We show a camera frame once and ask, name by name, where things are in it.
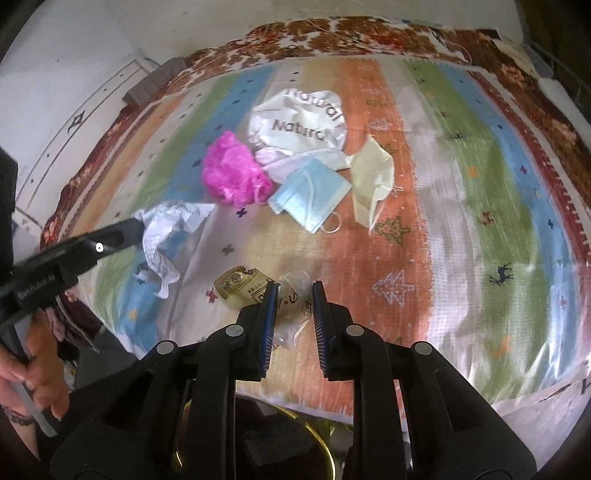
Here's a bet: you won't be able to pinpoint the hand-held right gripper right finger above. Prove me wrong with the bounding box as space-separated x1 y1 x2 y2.
311 281 537 480

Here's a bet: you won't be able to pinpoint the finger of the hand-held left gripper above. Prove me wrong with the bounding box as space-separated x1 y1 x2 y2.
39 218 147 278

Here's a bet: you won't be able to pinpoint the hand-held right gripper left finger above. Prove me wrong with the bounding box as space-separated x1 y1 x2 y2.
48 281 282 480

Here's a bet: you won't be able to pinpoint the clear plastic wrapper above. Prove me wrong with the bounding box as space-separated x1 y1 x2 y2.
272 271 320 350

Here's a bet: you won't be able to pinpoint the yellow snack packet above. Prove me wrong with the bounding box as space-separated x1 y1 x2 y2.
212 266 279 317

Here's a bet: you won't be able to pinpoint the white paper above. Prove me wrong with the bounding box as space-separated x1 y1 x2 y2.
135 202 217 298

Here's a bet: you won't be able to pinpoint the black bin with gold rim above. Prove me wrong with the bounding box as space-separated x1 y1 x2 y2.
178 401 334 480

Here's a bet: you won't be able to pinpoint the blue face mask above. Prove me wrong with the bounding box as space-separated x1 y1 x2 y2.
268 159 354 234

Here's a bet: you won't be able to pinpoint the pink plastic bag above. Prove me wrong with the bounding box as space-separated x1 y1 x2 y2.
202 130 274 207

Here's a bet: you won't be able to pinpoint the pale yellow wrapper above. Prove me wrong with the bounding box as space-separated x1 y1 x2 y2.
351 135 396 230

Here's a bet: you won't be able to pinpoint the white thin plastic sheet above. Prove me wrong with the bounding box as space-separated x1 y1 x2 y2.
255 147 352 184

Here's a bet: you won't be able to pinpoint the white printed plastic bag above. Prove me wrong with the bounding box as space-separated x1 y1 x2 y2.
245 86 348 155

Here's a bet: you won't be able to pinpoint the person's left forearm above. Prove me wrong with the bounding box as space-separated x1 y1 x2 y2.
0 401 43 463

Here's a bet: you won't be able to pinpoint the person's left hand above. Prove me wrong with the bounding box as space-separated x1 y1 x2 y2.
0 318 71 422

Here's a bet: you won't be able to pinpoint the white decorated headboard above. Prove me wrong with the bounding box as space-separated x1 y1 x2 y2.
14 59 158 219

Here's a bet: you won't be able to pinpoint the grey rolled cloth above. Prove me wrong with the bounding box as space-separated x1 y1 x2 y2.
122 58 186 105

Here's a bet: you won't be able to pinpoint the striped colourful blanket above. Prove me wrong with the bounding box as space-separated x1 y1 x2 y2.
60 55 591 416

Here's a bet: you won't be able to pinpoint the brown floral blanket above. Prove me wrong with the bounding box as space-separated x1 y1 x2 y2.
39 16 591 398

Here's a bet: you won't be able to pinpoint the white pillow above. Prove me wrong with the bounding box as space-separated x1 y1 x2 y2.
538 76 591 136

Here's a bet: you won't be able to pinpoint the beige cloth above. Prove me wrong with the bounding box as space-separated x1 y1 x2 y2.
492 39 537 71

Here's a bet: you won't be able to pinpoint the black wrist bracelet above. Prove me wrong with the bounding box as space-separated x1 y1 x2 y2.
2 408 35 426

